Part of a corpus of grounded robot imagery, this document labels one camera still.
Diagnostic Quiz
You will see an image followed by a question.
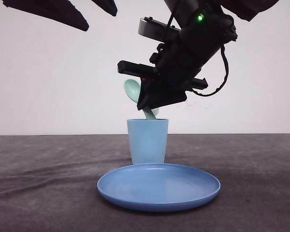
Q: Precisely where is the white plastic fork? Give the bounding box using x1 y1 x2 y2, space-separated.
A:
152 108 159 116

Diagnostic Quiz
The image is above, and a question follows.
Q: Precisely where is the dark grey tablecloth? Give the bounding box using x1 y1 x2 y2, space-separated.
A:
0 134 290 232

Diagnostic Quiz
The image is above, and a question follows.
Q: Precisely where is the mint green plastic spoon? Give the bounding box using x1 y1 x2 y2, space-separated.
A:
124 79 157 120

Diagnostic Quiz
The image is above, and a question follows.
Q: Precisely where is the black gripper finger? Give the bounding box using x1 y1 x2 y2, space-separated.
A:
92 0 117 16
2 0 89 31

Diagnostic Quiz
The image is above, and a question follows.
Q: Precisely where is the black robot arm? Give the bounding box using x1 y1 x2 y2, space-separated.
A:
117 0 275 110

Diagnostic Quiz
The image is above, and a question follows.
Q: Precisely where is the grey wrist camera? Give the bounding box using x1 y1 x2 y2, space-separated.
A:
138 17 180 42

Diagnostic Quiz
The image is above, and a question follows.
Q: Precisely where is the light blue plastic cup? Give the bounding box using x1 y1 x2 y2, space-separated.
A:
127 118 169 164

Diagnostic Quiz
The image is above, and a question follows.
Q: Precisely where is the blue plastic plate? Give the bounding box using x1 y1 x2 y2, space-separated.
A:
97 163 221 212

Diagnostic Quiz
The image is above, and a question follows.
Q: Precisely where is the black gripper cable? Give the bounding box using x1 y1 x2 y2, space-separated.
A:
190 44 230 97

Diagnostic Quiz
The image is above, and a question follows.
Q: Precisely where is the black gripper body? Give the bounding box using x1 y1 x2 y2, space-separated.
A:
117 13 237 110

